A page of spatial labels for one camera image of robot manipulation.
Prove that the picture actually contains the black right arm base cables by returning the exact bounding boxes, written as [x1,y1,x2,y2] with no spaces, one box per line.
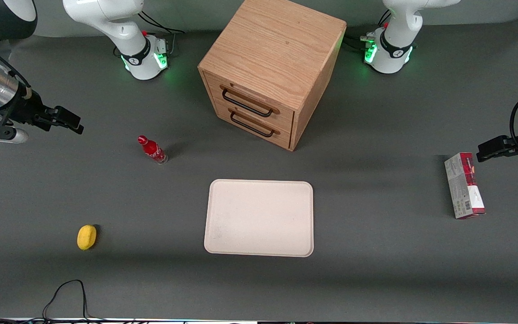
[138,11,185,57]

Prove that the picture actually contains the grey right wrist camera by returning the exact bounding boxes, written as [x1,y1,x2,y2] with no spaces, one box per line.
[0,127,29,144]

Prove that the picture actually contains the black arm base cables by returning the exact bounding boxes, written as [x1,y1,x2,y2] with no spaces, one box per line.
[344,11,392,48]
[138,11,185,57]

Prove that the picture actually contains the yellow lemon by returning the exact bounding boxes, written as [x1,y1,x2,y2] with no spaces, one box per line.
[77,225,97,251]

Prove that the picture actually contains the red grey cardboard box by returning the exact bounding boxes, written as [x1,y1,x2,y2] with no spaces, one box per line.
[444,152,486,220]

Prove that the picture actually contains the wooden lower drawer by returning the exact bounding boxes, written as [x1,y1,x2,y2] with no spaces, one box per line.
[213,99,295,151]

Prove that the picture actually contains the black table edge cable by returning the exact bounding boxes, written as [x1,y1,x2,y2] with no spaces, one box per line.
[42,279,89,321]

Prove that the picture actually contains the black left arm base cables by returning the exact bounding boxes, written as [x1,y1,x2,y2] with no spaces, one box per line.
[344,11,392,48]

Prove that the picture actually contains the black upper drawer handle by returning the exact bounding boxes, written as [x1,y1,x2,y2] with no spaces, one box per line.
[221,87,274,118]

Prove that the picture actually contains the black lower drawer handle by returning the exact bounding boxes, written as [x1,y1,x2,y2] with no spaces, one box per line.
[230,111,275,138]

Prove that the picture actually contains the red cola bottle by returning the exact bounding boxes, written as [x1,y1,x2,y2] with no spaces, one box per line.
[138,135,169,165]

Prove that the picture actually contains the wooden drawer cabinet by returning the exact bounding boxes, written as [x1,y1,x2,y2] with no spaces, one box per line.
[197,0,347,152]

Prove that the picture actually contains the wooden upper drawer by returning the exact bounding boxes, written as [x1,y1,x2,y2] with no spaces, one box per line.
[204,73,295,132]

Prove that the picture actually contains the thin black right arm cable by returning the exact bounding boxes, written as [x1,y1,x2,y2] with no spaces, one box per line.
[0,35,32,97]

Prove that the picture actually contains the black drawer handle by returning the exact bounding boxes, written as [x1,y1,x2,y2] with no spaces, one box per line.
[230,111,275,138]
[221,87,274,118]

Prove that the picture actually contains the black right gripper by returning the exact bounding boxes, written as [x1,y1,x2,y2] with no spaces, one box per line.
[9,90,84,135]

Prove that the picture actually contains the beige plastic tray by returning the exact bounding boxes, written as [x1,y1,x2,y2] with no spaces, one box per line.
[204,179,314,258]

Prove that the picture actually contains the wooden drawer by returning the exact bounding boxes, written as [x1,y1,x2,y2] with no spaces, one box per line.
[204,73,295,132]
[213,99,295,151]

